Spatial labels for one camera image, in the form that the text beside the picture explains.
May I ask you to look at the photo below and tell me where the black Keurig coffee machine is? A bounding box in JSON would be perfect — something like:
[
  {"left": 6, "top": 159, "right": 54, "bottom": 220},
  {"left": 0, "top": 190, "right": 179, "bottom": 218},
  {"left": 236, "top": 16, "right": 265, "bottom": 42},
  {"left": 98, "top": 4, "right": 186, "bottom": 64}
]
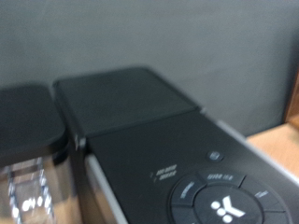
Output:
[{"left": 0, "top": 65, "right": 299, "bottom": 224}]

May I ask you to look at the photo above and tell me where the grey backdrop curtain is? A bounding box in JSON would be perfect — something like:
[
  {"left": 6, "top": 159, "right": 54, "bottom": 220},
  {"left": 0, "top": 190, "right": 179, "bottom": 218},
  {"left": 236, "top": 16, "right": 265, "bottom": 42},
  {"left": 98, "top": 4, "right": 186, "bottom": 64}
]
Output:
[{"left": 0, "top": 0, "right": 299, "bottom": 138}]

